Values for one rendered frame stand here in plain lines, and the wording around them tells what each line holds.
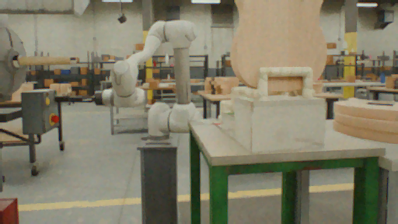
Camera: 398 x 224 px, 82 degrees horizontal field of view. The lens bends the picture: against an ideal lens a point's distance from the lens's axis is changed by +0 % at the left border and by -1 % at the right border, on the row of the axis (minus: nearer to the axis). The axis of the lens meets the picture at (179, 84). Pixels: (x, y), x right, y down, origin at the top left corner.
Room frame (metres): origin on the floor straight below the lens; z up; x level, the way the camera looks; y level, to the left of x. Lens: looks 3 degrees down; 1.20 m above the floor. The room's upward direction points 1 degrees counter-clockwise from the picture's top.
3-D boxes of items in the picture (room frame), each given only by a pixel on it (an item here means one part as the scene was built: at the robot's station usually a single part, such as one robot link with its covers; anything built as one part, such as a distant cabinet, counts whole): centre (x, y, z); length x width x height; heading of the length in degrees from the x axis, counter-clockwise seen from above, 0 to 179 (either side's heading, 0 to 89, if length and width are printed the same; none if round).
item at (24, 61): (0.87, 0.50, 1.25); 0.18 x 0.03 x 0.03; 95
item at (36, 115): (1.09, 0.75, 0.99); 0.24 x 0.21 x 0.26; 95
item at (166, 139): (1.66, 0.17, 0.73); 0.22 x 0.18 x 0.06; 88
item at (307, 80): (0.79, -0.44, 1.15); 0.03 x 0.03 x 0.09
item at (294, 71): (0.78, -0.36, 1.20); 0.20 x 0.03 x 0.03; 98
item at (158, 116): (1.65, 0.14, 0.87); 0.18 x 0.16 x 0.22; 70
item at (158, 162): (1.65, 0.15, 0.35); 0.28 x 0.28 x 0.70; 88
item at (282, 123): (0.83, -0.35, 1.02); 0.27 x 0.15 x 0.17; 99
